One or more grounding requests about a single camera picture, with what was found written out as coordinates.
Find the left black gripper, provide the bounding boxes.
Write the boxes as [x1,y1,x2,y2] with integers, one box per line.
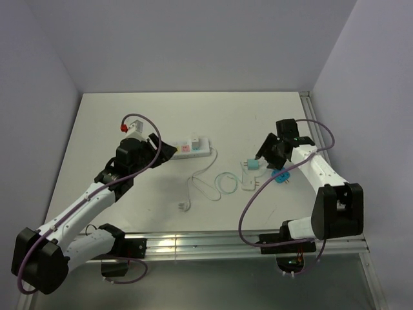
[130,133,177,177]

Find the white charger block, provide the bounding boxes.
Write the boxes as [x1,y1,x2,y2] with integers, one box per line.
[190,133,200,150]

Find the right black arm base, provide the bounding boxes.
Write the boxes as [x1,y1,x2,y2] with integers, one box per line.
[257,231,317,269]

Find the teal charger plug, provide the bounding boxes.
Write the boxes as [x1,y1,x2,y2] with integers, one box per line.
[243,159,260,171]

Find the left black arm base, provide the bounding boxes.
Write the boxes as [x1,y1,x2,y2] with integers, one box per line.
[99,238,148,281]

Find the white colourful power strip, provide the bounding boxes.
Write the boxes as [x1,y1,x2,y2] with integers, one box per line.
[170,136,212,160]

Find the blue plug adapter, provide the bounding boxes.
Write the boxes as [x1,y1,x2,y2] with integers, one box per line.
[271,168,290,184]

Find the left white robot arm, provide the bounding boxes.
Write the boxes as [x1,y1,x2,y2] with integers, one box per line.
[11,134,177,295]

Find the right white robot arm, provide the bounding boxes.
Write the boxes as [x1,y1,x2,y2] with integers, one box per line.
[256,119,364,252]

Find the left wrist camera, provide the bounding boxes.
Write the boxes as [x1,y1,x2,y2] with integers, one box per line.
[126,120,144,141]

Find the teal charging cable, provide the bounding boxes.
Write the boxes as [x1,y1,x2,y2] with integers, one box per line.
[214,172,243,194]

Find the white two-pin plug adapter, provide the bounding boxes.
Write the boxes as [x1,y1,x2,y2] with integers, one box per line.
[240,161,267,191]

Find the white power strip cord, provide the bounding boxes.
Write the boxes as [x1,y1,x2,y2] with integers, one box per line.
[177,147,222,214]

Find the aluminium frame rail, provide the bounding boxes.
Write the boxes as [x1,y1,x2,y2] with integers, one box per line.
[17,92,388,309]

